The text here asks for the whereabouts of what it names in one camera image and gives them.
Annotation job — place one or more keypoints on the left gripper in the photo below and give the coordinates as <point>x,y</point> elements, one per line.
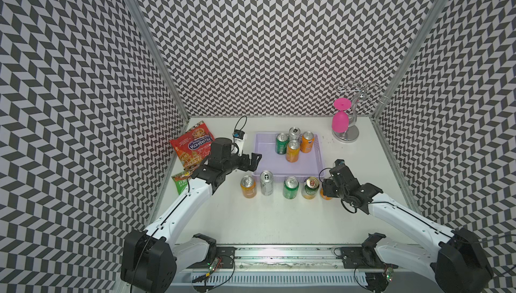
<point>252,161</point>

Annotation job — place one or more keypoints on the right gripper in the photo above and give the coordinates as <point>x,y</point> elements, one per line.
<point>327,185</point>

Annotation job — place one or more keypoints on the orange fanta can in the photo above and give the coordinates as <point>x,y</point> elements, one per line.
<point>323,195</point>
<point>292,151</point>
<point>307,141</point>

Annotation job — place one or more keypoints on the silver tall can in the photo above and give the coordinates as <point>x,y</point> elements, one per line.
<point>267,183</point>

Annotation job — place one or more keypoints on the green gold-top can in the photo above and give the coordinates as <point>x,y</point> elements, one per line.
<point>310,188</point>

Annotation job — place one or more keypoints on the lilac plastic basket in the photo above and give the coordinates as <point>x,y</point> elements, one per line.
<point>308,164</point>

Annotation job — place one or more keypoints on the orange Fanta can back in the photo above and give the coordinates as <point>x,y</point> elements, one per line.
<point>307,141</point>

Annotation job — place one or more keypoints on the white patterned can back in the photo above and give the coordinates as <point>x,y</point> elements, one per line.
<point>294,134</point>

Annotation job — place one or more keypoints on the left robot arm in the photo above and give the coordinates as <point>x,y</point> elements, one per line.
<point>151,258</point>

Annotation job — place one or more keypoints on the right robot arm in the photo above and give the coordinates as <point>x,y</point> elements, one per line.
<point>453,259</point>

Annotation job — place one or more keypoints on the green can back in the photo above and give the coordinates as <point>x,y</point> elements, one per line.
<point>281,143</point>

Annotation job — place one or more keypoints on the red candy bag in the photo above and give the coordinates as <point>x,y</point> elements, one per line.
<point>193,146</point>

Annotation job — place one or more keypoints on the pink wine glass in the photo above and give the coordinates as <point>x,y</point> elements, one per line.
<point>340,121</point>

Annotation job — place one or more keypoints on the green snack bag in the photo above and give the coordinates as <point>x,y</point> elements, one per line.
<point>181,181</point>

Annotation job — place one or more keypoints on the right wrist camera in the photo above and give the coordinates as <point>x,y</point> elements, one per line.
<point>339,162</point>

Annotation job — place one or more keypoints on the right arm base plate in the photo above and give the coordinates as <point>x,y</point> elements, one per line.
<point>361,257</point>

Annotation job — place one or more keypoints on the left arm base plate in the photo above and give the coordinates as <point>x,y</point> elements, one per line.
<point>222,257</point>

